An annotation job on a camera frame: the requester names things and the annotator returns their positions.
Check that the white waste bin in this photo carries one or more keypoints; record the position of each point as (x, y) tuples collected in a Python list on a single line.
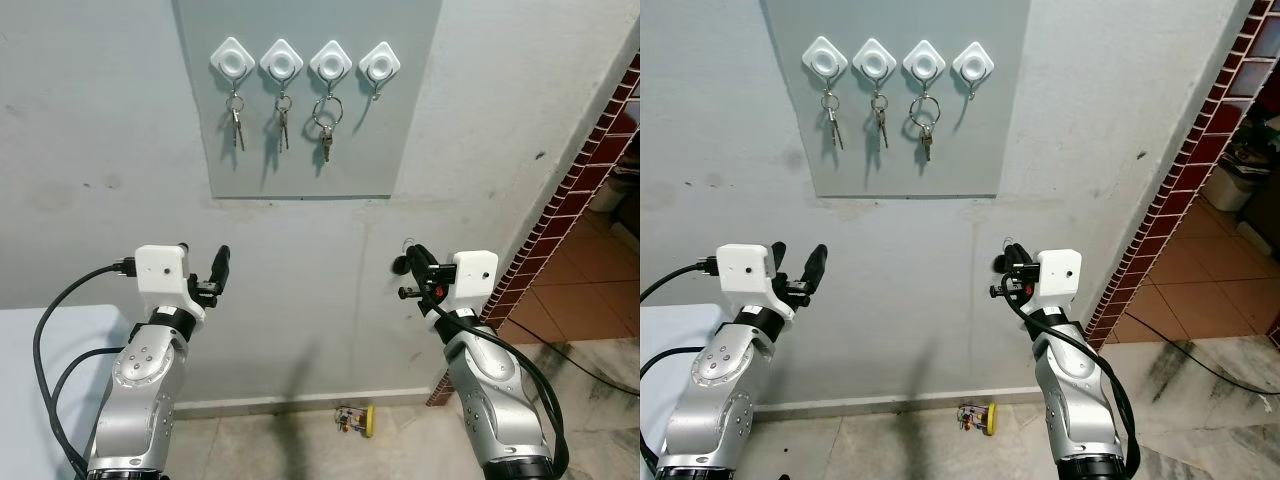
[(1230, 185), (608, 195)]

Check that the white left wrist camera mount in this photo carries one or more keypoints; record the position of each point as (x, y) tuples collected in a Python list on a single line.
[(745, 270), (160, 270)]

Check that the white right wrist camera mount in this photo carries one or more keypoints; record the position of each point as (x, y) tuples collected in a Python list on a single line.
[(470, 275), (1060, 275)]

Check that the small yellow wheeled toy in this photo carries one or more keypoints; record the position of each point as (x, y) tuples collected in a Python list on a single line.
[(367, 420), (990, 418)]

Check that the dark red tile wall trim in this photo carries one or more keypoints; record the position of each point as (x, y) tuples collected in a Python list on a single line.
[(1180, 170), (560, 200)]

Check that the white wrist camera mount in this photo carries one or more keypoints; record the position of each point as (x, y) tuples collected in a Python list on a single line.
[(160, 270), (745, 270), (470, 275), (1060, 275)]

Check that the white diamond wall hook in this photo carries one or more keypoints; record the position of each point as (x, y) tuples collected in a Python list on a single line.
[(973, 63), (281, 62), (824, 59), (330, 62), (379, 63), (924, 62), (233, 60), (874, 61)]

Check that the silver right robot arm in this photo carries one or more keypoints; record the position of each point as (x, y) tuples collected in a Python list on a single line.
[(490, 400), (1075, 400)]

